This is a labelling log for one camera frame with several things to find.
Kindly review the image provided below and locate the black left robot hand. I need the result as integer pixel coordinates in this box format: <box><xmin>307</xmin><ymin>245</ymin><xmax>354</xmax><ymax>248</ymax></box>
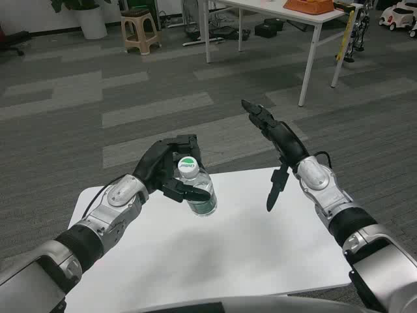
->
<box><xmin>132</xmin><ymin>133</ymin><xmax>212</xmax><ymax>203</ymax></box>

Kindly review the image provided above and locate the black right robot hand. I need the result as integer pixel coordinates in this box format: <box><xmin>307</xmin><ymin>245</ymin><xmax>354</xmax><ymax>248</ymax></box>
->
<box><xmin>240</xmin><ymin>99</ymin><xmax>310</xmax><ymax>213</ymax></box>

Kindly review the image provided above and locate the clear water bottle green label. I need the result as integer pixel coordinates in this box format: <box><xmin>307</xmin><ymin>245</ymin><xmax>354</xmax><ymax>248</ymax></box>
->
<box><xmin>175</xmin><ymin>156</ymin><xmax>218</xmax><ymax>218</ymax></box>

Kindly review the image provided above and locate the black box on floor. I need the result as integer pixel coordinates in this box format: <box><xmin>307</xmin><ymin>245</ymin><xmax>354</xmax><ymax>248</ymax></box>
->
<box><xmin>254</xmin><ymin>18</ymin><xmax>287</xmax><ymax>37</ymax></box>

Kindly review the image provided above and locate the yellow measuring tape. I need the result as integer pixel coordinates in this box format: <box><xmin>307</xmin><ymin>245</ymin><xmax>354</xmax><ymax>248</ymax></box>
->
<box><xmin>336</xmin><ymin>8</ymin><xmax>355</xmax><ymax>62</ymax></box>

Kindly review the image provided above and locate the black equipment pile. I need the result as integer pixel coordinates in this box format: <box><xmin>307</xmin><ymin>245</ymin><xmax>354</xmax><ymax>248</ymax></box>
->
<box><xmin>208</xmin><ymin>25</ymin><xmax>252</xmax><ymax>42</ymax></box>

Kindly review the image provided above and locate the white long-legged table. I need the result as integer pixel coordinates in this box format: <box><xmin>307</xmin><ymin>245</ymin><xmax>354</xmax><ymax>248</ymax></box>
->
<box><xmin>197</xmin><ymin>0</ymin><xmax>364</xmax><ymax>108</ymax></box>

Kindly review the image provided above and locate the small humanoid robot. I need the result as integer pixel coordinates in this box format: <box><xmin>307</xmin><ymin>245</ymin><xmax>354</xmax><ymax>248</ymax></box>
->
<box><xmin>344</xmin><ymin>0</ymin><xmax>373</xmax><ymax>63</ymax></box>

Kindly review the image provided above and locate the white power strip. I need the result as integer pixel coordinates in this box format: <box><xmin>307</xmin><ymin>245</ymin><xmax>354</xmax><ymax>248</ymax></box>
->
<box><xmin>182</xmin><ymin>37</ymin><xmax>226</xmax><ymax>47</ymax></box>

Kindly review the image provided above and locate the orange tray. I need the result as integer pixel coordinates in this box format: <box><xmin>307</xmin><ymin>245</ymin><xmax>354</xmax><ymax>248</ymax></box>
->
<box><xmin>282</xmin><ymin>0</ymin><xmax>336</xmax><ymax>16</ymax></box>

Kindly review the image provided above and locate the beige plastic stool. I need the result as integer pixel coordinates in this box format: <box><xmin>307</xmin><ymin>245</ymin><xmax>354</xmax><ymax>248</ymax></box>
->
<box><xmin>120</xmin><ymin>8</ymin><xmax>162</xmax><ymax>56</ymax></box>

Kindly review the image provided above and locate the white plant pot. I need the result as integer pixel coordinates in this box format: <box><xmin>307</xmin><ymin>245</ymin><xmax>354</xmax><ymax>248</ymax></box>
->
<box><xmin>79</xmin><ymin>5</ymin><xmax>108</xmax><ymax>40</ymax></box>

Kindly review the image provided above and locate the black computer tower green light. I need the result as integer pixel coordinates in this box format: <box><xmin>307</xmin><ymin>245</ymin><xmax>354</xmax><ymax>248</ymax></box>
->
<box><xmin>125</xmin><ymin>0</ymin><xmax>160</xmax><ymax>32</ymax></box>

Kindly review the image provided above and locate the silver robot chest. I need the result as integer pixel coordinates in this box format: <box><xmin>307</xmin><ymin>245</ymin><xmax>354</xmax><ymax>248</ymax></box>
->
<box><xmin>128</xmin><ymin>295</ymin><xmax>359</xmax><ymax>313</ymax></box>

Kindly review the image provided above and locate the white toy car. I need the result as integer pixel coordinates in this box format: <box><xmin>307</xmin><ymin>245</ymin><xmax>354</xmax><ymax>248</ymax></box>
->
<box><xmin>378</xmin><ymin>0</ymin><xmax>417</xmax><ymax>33</ymax></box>

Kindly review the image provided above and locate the black office chair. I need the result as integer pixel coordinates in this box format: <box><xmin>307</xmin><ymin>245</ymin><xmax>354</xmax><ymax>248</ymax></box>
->
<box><xmin>0</xmin><ymin>22</ymin><xmax>33</xmax><ymax>57</ymax></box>

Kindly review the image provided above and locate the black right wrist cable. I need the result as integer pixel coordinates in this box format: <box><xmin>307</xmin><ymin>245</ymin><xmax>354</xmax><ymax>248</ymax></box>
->
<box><xmin>314</xmin><ymin>151</ymin><xmax>332</xmax><ymax>168</ymax></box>

